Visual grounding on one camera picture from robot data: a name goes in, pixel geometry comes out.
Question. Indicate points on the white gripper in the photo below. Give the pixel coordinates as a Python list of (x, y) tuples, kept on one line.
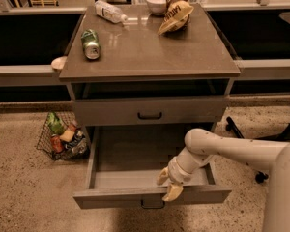
[(178, 174)]

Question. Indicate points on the grey drawer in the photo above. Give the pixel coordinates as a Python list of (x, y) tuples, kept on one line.
[(124, 164), (137, 111)]

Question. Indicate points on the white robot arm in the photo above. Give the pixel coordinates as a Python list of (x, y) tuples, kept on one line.
[(201, 145)]

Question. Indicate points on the grey top drawer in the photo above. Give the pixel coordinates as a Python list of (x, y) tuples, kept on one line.
[(137, 111)]

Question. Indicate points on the grey drawer cabinet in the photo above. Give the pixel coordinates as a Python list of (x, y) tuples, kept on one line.
[(137, 62)]

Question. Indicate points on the dark blue snack bag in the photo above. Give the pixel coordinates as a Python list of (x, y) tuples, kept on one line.
[(78, 145)]

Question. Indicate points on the yellow packet in basket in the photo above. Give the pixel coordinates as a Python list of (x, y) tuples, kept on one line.
[(67, 136)]

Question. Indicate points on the green chip bag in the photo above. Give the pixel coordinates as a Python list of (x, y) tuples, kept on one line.
[(55, 124)]

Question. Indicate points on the black wheeled stand base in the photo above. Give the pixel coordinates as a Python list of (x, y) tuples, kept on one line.
[(264, 139)]

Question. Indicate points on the green soda can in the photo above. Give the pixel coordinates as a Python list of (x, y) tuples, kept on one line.
[(90, 44)]

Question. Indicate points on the small round beige disc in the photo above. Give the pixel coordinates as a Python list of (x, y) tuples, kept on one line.
[(58, 63)]

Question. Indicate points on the yellow chip bag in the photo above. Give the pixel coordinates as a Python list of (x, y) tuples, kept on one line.
[(176, 16)]

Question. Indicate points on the white bowl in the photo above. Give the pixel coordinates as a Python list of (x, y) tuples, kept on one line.
[(157, 7)]

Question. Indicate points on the clear plastic water bottle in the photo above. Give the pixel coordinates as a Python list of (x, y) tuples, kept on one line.
[(110, 12)]

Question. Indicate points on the black wire basket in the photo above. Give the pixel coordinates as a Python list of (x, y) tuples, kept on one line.
[(44, 143)]

